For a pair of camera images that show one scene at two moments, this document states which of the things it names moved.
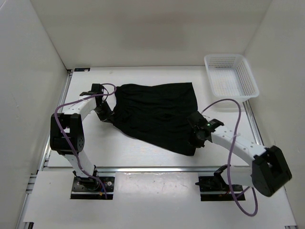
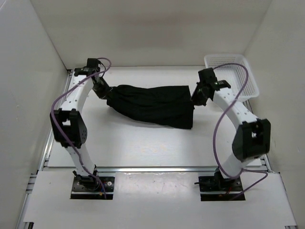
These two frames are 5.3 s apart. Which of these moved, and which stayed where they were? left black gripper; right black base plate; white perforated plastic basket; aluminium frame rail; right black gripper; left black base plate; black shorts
Moved: left black gripper; black shorts; right black gripper
Stayed: white perforated plastic basket; aluminium frame rail; left black base plate; right black base plate
